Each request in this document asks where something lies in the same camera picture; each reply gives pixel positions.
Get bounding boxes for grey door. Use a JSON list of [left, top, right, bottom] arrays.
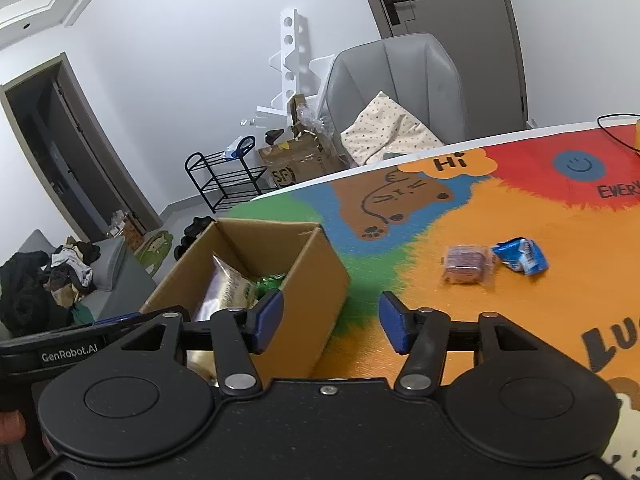
[[352, 0, 528, 131]]

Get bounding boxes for green paper bag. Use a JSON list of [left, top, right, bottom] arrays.
[[137, 230, 176, 276]]

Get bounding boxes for purple white cake roll packet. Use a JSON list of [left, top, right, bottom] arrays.
[[187, 252, 261, 386]]

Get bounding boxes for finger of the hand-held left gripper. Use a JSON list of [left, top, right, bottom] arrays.
[[92, 311, 152, 329]]

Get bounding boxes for crumpled blue snack packet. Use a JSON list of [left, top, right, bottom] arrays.
[[492, 237, 549, 276]]

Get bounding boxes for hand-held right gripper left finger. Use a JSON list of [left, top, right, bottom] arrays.
[[107, 290, 286, 393]]

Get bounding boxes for black cable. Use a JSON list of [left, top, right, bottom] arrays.
[[597, 112, 640, 153]]

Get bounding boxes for worn brown cardboard box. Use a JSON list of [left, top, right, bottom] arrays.
[[258, 95, 346, 191]]

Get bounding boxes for dark brown door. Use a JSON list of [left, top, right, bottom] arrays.
[[0, 52, 163, 241]]

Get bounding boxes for colourful cartoon table mat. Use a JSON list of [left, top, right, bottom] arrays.
[[227, 125, 640, 480]]

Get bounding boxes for black shoes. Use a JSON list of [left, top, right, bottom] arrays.
[[175, 216, 216, 261]]

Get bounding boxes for pile of dark clothes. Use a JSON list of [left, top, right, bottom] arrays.
[[0, 242, 101, 336]]

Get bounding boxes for black shoe rack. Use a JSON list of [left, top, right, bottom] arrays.
[[185, 137, 281, 213]]

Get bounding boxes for green snack packet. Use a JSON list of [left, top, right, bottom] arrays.
[[255, 272, 287, 296]]

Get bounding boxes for blue white bag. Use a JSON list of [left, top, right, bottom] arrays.
[[222, 136, 256, 161]]

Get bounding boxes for wrapped purple brown cake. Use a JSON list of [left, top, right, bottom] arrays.
[[441, 244, 496, 288]]

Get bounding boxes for person's left hand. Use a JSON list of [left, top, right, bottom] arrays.
[[0, 409, 27, 445]]

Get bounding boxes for dotted cream pillow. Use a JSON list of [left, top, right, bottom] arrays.
[[341, 91, 446, 167]]

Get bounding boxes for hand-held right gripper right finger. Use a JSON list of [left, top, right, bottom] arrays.
[[378, 290, 557, 393]]

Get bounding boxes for clear plastic wrap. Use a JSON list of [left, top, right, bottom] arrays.
[[297, 102, 333, 136]]

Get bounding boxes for white shelf stand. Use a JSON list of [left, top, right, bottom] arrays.
[[242, 8, 336, 128]]

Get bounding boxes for small cardboard box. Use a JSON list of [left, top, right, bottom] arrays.
[[112, 210, 146, 251]]

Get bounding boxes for black door handle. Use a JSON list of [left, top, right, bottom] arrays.
[[380, 0, 408, 26]]

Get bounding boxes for grey sofa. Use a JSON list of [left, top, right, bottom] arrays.
[[0, 230, 156, 341]]

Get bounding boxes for grey chair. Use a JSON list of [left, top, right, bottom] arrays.
[[320, 32, 468, 171]]

